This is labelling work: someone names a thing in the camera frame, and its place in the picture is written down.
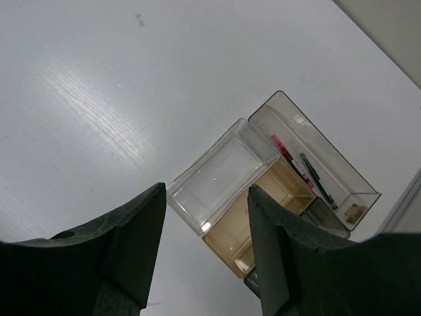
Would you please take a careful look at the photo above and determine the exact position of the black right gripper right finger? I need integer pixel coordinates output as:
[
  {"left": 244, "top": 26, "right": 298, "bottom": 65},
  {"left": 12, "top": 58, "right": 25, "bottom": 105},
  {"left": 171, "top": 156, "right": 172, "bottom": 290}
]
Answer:
[{"left": 247, "top": 185, "right": 420, "bottom": 315}]

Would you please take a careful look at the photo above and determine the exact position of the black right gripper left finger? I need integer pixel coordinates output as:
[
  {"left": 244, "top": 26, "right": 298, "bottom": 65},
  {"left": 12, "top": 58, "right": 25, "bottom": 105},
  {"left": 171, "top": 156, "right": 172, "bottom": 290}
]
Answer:
[{"left": 1, "top": 182, "right": 166, "bottom": 315}]

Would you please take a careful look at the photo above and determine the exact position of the blue gel pen refill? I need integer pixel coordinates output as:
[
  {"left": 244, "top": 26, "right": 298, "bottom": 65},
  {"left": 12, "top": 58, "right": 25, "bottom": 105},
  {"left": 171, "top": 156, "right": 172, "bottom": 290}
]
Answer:
[{"left": 299, "top": 152, "right": 338, "bottom": 210}]

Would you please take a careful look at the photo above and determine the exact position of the red gel pen refill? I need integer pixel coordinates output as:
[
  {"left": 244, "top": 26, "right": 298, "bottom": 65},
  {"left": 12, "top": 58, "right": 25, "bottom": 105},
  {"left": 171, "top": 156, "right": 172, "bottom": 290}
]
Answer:
[{"left": 270, "top": 133, "right": 314, "bottom": 189}]

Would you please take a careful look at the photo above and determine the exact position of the clear compartment organizer box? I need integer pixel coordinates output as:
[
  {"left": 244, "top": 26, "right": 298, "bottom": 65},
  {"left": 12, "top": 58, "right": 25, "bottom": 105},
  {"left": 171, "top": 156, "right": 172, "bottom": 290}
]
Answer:
[{"left": 166, "top": 91, "right": 380, "bottom": 291}]

